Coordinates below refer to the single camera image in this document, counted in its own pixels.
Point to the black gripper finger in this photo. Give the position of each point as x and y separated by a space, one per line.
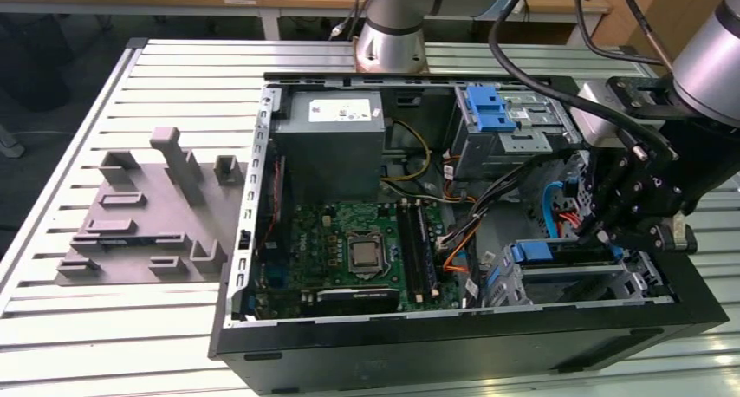
646 234
618 193

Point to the hard disk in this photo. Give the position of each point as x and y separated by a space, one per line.
534 251

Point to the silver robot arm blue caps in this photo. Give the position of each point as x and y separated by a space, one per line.
398 46

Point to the metal disk bay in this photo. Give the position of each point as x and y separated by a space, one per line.
566 271

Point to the metal optical drive cage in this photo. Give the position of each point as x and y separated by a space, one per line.
520 143

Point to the blue drive latch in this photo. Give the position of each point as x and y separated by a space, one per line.
488 111

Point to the wooden cabinet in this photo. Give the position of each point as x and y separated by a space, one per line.
681 15

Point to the black RAM stick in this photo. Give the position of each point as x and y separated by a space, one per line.
426 258

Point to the black RAM slot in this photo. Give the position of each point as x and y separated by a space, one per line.
410 249

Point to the silver CPU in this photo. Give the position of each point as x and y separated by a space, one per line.
364 254

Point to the black open PC case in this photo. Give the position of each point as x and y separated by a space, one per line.
404 353

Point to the grey power supply unit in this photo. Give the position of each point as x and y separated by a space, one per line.
329 163

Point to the black graphics card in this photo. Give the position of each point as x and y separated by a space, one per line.
352 301

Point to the green motherboard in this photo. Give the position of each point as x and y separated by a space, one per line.
314 223

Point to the grey parts rack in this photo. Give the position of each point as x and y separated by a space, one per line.
144 215

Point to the black office chair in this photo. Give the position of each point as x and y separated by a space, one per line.
45 59

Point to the grey chair foot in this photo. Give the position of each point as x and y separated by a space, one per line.
10 145

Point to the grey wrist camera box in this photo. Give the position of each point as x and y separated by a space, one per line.
601 119

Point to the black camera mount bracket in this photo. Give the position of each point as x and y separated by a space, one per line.
636 89

